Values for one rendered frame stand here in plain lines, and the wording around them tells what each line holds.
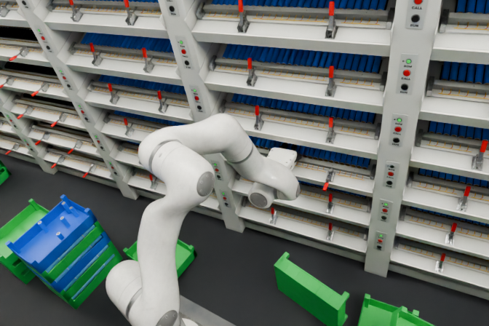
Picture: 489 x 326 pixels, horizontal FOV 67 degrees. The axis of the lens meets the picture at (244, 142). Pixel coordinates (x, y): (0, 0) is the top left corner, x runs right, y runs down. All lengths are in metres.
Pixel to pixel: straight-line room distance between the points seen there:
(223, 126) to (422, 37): 0.53
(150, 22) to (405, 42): 0.82
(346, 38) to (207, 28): 0.43
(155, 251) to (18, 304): 1.34
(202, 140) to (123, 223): 1.36
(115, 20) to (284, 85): 0.66
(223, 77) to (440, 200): 0.84
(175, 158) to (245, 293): 1.05
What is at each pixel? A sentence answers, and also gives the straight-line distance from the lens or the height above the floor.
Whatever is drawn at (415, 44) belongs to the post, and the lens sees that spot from 1.04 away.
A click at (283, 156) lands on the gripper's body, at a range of 1.36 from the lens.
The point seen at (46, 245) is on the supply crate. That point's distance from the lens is 1.88.
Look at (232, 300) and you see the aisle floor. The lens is 1.79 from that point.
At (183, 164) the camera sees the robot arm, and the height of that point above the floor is 1.03.
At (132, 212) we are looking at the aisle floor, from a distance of 2.25.
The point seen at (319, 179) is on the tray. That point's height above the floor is 0.53.
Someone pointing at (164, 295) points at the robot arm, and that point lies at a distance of 1.02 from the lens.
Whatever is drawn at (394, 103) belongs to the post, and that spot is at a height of 0.92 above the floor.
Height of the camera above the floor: 1.58
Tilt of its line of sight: 41 degrees down
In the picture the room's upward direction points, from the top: 11 degrees counter-clockwise
